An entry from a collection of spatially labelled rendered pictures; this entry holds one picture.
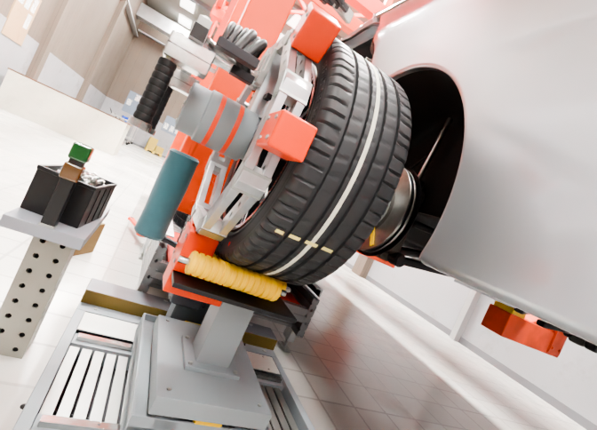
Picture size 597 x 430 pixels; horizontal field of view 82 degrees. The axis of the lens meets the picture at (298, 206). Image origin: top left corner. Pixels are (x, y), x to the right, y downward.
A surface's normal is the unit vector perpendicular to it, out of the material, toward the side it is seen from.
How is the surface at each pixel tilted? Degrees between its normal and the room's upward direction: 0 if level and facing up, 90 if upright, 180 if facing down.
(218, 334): 90
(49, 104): 90
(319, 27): 125
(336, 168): 91
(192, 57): 90
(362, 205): 99
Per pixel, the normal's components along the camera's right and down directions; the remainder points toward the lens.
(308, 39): 0.05, 0.66
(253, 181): 0.36, 0.17
